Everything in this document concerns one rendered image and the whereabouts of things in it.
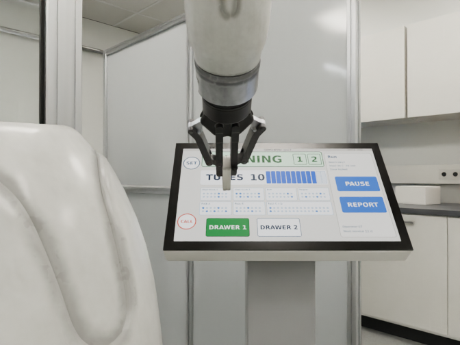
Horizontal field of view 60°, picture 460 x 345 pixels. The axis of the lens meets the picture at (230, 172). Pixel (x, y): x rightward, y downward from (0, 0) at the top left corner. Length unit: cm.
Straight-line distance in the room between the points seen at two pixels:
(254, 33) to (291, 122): 132
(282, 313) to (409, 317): 211
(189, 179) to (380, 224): 44
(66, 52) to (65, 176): 84
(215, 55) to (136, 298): 37
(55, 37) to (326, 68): 110
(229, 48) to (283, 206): 49
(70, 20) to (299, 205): 66
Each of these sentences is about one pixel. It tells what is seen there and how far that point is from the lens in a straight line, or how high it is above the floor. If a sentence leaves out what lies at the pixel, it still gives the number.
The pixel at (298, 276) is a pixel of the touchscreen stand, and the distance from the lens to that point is 97.
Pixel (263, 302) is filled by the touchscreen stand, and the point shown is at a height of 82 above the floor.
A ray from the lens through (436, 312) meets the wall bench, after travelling 297.
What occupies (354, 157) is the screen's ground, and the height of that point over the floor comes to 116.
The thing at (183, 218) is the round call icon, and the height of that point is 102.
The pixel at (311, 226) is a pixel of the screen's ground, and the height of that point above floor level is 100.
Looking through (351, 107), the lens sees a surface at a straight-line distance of 163.
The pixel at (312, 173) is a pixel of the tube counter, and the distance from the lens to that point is 97.
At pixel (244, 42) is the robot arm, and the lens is 49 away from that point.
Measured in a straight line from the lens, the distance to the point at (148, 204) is 263.
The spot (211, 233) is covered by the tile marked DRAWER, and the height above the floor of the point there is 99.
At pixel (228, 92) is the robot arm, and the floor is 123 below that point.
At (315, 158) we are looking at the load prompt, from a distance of 101.
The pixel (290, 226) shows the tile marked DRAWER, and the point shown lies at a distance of 87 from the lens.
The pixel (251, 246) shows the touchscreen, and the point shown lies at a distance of 84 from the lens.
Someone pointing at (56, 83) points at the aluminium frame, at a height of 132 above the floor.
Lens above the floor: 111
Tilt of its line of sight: level
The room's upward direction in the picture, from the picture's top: straight up
